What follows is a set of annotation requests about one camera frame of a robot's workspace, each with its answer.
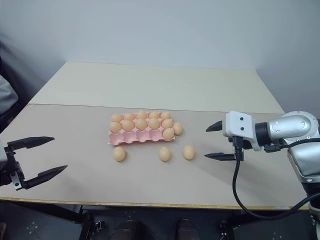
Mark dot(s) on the beige egg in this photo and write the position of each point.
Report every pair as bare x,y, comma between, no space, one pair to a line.
188,152
119,154
167,123
129,116
115,126
127,125
154,115
154,123
141,114
165,154
178,128
168,133
140,124
165,115
115,117

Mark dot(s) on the pink egg tray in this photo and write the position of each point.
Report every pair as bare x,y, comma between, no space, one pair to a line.
130,138

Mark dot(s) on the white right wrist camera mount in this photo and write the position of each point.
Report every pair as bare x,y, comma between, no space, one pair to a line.
240,125

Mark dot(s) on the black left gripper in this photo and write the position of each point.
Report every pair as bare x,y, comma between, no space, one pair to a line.
17,172

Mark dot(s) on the silver robot body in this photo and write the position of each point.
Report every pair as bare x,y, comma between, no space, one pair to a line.
315,220

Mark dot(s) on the dark rounded shape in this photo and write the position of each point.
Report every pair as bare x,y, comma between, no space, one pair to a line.
126,229
186,228

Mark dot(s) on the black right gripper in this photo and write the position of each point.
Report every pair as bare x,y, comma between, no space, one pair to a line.
246,145

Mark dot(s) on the black table frame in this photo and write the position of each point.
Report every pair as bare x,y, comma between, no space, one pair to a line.
82,220

